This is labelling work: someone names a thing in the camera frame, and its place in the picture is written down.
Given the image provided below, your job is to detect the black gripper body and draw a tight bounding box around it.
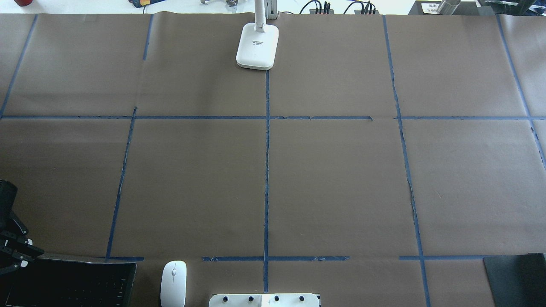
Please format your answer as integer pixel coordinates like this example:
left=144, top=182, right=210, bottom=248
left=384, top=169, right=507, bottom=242
left=0, top=180, right=29, bottom=238

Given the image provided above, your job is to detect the grey laptop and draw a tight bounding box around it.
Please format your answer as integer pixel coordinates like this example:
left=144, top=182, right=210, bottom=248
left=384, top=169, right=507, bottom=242
left=1, top=258, right=137, bottom=307

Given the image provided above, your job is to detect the white computer mouse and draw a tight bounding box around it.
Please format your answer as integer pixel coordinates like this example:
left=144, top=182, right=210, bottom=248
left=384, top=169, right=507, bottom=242
left=160, top=261, right=187, bottom=307

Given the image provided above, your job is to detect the black mouse pad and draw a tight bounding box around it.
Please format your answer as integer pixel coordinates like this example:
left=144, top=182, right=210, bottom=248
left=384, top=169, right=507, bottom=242
left=483, top=253, right=546, bottom=307

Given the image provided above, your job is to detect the red object on far table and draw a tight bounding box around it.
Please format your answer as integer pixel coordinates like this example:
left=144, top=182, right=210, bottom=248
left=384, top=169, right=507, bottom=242
left=14, top=0, right=33, bottom=6

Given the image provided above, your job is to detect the blue orange tool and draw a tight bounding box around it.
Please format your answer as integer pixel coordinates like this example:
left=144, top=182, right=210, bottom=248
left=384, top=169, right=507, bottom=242
left=128, top=0, right=164, bottom=8

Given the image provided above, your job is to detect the brown paper table cover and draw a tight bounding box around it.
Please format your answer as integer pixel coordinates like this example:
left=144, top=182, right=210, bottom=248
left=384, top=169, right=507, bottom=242
left=1, top=12, right=545, bottom=307

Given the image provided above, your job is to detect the black usb hub left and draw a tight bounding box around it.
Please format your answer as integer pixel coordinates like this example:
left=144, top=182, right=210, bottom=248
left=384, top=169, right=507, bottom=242
left=306, top=0, right=335, bottom=15

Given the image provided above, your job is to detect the black usb hub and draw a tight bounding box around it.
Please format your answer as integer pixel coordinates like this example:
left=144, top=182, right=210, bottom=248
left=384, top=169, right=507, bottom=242
left=306, top=0, right=335, bottom=15
left=354, top=1, right=379, bottom=15

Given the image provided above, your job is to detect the black usb hub right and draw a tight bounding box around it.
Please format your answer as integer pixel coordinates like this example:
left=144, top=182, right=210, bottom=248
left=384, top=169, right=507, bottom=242
left=354, top=1, right=379, bottom=15

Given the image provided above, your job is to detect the metal cylinder cup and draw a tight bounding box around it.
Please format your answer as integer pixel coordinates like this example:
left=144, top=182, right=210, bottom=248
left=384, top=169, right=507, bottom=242
left=437, top=0, right=461, bottom=16

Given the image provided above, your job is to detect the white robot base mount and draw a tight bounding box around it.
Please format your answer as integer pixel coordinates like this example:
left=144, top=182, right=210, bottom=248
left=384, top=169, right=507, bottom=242
left=208, top=293, right=321, bottom=307

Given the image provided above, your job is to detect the aluminium frame post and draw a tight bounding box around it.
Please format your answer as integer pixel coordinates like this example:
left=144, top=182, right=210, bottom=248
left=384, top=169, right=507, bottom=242
left=264, top=0, right=279, bottom=20

